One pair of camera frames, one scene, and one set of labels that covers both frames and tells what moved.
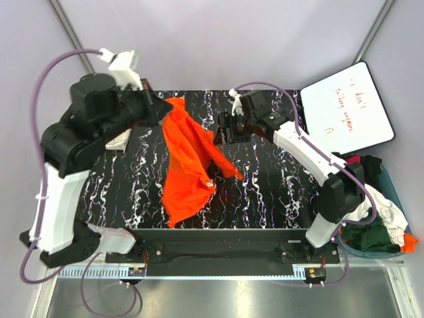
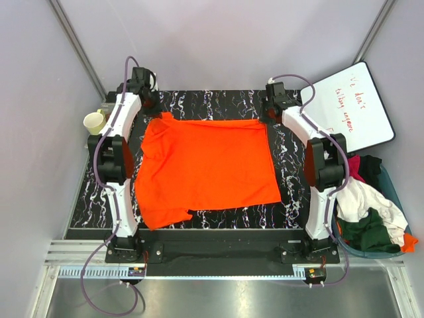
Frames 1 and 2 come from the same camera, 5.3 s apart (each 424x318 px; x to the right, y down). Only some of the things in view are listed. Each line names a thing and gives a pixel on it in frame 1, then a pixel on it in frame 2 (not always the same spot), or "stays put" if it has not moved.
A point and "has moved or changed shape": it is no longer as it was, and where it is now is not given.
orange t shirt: [191, 158] has moved or changed shape
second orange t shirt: [409, 242] stays put
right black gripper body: [240, 126] to [264, 112]
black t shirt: [371, 168] stays put
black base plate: [226, 246] stays put
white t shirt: [394, 220] stays put
